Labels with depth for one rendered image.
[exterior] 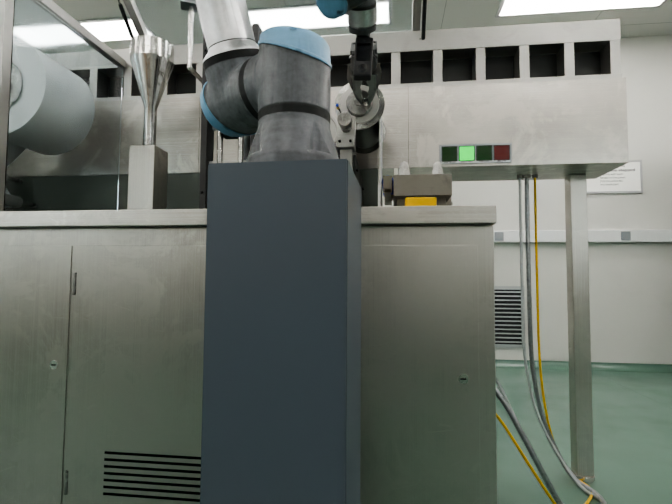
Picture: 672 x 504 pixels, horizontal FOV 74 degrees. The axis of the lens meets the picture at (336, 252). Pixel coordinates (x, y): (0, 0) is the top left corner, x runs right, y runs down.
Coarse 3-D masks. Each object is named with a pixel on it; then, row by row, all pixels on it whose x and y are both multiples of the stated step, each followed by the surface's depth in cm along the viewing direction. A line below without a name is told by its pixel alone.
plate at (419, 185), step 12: (396, 180) 125; (408, 180) 124; (420, 180) 124; (432, 180) 123; (444, 180) 123; (396, 192) 124; (408, 192) 124; (420, 192) 124; (432, 192) 123; (444, 192) 123; (396, 204) 139
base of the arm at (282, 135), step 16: (272, 112) 66; (288, 112) 66; (304, 112) 66; (320, 112) 68; (272, 128) 66; (288, 128) 65; (304, 128) 65; (320, 128) 67; (256, 144) 68; (272, 144) 64; (288, 144) 64; (304, 144) 64; (320, 144) 67; (256, 160) 65; (272, 160) 64; (288, 160) 63
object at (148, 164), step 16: (144, 64) 146; (160, 64) 148; (144, 80) 147; (160, 80) 149; (144, 96) 148; (160, 96) 151; (144, 112) 149; (144, 128) 149; (144, 144) 148; (144, 160) 145; (160, 160) 149; (128, 176) 146; (144, 176) 145; (160, 176) 149; (128, 192) 145; (144, 192) 145; (160, 192) 149; (128, 208) 145; (144, 208) 144; (160, 208) 149
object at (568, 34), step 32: (416, 32) 164; (448, 32) 162; (480, 32) 161; (512, 32) 160; (544, 32) 158; (576, 32) 157; (608, 32) 155; (128, 64) 178; (192, 64) 175; (384, 64) 172; (416, 64) 171; (448, 64) 169; (480, 64) 160; (512, 64) 166; (544, 64) 165; (576, 64) 163; (608, 64) 156; (128, 96) 177; (192, 96) 173
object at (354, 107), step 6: (348, 96) 129; (354, 96) 129; (366, 96) 129; (348, 102) 129; (354, 102) 129; (348, 108) 129; (354, 108) 129; (360, 108) 129; (366, 108) 128; (354, 114) 129; (360, 114) 129; (366, 114) 130
